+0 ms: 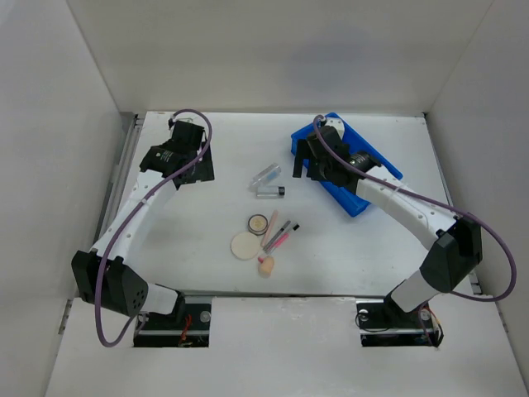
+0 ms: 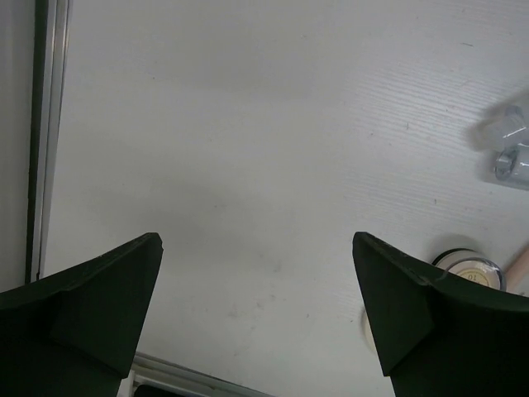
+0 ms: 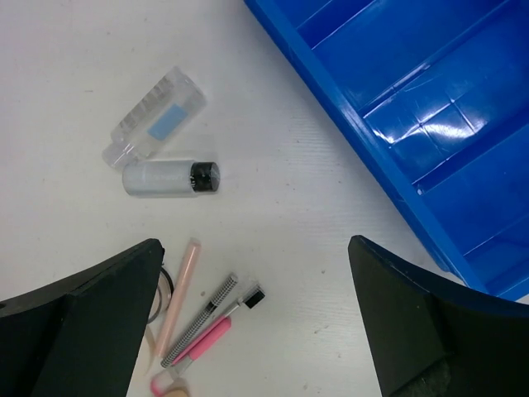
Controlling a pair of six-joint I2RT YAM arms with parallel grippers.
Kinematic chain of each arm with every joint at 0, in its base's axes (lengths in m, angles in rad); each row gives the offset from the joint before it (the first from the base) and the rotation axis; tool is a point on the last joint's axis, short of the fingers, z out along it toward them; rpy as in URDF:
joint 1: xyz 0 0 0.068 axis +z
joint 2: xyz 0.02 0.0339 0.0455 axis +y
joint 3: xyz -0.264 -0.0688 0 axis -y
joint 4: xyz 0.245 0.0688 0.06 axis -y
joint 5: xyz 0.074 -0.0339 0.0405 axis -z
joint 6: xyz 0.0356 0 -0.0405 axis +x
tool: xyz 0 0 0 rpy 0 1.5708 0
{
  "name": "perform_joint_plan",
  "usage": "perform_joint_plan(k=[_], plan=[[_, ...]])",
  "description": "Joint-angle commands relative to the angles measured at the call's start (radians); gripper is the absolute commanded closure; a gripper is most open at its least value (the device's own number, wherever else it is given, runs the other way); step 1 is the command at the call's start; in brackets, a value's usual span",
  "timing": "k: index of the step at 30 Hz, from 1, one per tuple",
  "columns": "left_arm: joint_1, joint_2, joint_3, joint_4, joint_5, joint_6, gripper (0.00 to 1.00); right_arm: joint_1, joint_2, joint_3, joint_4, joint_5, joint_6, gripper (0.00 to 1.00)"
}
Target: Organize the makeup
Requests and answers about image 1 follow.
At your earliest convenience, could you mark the clear tube with blue inside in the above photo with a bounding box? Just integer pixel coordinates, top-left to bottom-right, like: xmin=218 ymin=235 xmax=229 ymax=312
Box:
xmin=248 ymin=163 xmax=281 ymax=192

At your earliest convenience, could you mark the clear bottle with black cap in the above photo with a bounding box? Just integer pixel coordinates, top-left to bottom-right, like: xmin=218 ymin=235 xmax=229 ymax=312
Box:
xmin=255 ymin=185 xmax=286 ymax=199

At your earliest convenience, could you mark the pink brow brush pen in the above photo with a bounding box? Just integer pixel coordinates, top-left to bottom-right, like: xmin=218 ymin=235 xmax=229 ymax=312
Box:
xmin=264 ymin=223 xmax=299 ymax=254

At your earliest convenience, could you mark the pink pencil stick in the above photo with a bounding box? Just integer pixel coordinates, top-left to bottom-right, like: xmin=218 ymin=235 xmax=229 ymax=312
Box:
xmin=261 ymin=210 xmax=279 ymax=247

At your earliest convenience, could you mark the grey eyeliner pencil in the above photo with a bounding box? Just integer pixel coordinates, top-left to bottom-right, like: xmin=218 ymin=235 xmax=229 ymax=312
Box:
xmin=264 ymin=220 xmax=291 ymax=251

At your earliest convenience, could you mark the round powder jar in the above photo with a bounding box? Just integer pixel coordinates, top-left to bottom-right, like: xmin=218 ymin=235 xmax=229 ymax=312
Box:
xmin=247 ymin=214 xmax=269 ymax=236

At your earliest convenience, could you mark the round cream powder puff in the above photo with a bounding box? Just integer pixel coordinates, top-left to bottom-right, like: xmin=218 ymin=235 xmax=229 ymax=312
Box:
xmin=231 ymin=232 xmax=260 ymax=261

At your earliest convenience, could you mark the peach makeup sponge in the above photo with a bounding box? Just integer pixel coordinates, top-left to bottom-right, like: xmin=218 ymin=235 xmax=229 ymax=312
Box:
xmin=258 ymin=256 xmax=274 ymax=278

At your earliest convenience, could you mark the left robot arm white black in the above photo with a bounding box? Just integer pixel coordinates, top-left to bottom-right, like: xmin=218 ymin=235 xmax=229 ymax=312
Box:
xmin=72 ymin=120 xmax=214 ymax=328

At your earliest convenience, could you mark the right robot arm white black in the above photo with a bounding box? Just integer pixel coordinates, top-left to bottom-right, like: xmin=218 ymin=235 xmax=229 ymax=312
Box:
xmin=292 ymin=117 xmax=483 ymax=328

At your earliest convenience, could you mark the blue plastic organizer tray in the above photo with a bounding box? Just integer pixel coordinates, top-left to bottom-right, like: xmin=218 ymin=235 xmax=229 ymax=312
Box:
xmin=291 ymin=112 xmax=403 ymax=217

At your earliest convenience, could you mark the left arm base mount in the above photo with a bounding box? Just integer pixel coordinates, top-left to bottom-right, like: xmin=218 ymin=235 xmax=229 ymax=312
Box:
xmin=133 ymin=295 xmax=213 ymax=348

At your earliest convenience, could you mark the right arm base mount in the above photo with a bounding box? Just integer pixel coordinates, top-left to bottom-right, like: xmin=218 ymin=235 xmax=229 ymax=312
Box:
xmin=355 ymin=299 xmax=445 ymax=348

